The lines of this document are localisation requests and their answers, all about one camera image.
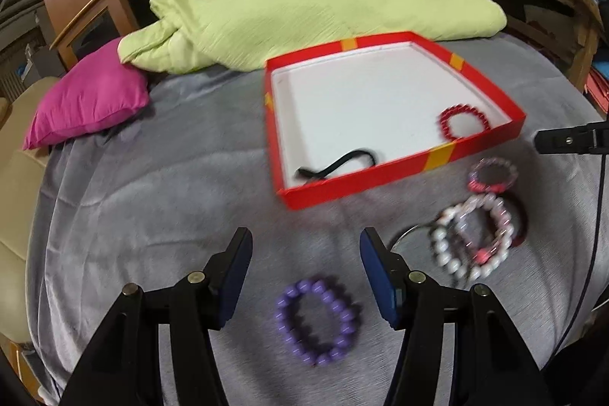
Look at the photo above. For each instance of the red gift box lid tray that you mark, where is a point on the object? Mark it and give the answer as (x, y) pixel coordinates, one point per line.
(351, 115)

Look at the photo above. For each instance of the silver metal bangle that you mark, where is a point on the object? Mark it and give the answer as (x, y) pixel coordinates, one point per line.
(403, 234)

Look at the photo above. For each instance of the green folded quilt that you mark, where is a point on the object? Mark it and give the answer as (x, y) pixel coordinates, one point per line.
(242, 35)

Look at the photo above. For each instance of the magenta pillow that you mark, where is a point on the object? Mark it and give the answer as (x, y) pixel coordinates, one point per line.
(98, 93)

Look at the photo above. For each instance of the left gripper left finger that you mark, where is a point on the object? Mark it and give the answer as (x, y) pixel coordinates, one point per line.
(121, 364)

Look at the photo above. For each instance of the cream leather sofa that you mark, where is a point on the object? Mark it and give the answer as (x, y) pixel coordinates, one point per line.
(21, 176)

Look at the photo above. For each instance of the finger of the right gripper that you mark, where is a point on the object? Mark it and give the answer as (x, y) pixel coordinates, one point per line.
(591, 138)

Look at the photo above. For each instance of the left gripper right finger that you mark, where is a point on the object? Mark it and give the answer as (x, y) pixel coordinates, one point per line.
(492, 364)

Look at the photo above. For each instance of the grey bed blanket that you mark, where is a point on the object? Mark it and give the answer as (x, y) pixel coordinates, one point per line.
(153, 201)

